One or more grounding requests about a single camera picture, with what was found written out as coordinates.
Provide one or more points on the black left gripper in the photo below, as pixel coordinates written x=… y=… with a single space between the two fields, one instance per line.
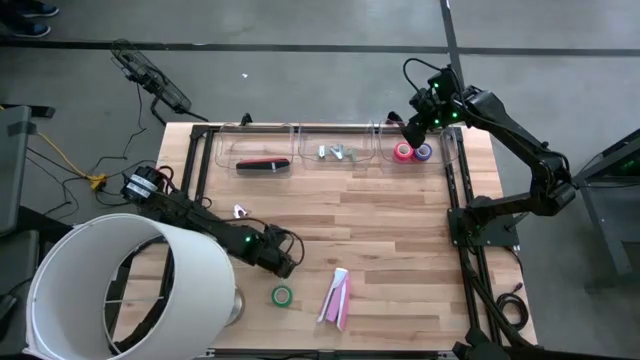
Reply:
x=275 y=247

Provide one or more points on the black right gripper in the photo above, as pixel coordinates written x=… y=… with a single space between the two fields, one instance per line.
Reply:
x=437 y=100

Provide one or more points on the blue-purple tape roll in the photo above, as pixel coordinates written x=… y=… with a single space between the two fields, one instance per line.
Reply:
x=417 y=156

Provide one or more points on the red tape roll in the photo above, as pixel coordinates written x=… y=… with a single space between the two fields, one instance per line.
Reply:
x=397 y=155

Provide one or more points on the green tape roll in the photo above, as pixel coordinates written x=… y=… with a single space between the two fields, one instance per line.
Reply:
x=274 y=296

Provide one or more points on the small metal clips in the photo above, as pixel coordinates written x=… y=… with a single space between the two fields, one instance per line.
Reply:
x=338 y=152

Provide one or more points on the black and red stapler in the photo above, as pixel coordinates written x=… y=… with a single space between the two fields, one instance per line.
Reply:
x=260 y=169

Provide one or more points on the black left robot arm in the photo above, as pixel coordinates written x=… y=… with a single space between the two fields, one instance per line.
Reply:
x=200 y=220

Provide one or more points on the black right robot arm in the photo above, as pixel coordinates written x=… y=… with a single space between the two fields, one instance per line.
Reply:
x=520 y=140

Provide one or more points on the pink and white stapler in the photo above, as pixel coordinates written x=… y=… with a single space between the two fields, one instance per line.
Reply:
x=345 y=300

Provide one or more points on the black table edge clamp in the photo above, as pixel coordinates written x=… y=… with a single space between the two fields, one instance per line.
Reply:
x=395 y=117
x=246 y=119

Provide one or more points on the clear plastic bin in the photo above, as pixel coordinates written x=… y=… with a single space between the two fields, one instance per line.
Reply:
x=225 y=150
x=445 y=160
x=307 y=140

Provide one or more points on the silver metal lamp base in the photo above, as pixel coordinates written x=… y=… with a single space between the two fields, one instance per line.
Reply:
x=239 y=307

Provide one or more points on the white lamp shade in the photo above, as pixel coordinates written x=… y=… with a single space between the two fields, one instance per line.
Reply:
x=200 y=280

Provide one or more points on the grey metal side table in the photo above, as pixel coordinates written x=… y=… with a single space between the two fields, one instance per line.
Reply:
x=605 y=200

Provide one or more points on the grey desk with black legs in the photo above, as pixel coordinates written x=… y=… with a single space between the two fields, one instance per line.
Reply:
x=15 y=170

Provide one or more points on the person's shoe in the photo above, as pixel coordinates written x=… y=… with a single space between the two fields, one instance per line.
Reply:
x=32 y=30
x=40 y=9

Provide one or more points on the black aluminium table frame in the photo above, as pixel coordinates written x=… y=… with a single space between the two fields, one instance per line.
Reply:
x=451 y=185

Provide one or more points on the black camera stand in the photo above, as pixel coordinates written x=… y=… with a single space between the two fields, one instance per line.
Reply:
x=475 y=345

